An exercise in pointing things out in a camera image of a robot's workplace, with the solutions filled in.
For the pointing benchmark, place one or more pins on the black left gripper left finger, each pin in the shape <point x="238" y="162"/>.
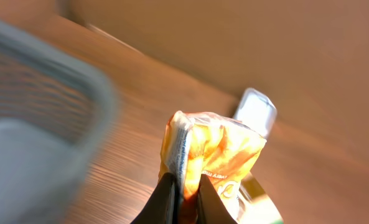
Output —
<point x="161" y="208"/>

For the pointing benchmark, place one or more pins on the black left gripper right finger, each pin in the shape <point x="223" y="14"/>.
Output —
<point x="210" y="208"/>

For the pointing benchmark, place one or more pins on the orange snack packet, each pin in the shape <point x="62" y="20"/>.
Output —
<point x="206" y="143"/>

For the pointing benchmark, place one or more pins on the white barcode scanner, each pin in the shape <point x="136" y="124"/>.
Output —
<point x="256" y="111"/>

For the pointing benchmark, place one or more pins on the grey plastic basket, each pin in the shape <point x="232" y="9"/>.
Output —
<point x="54" y="112"/>

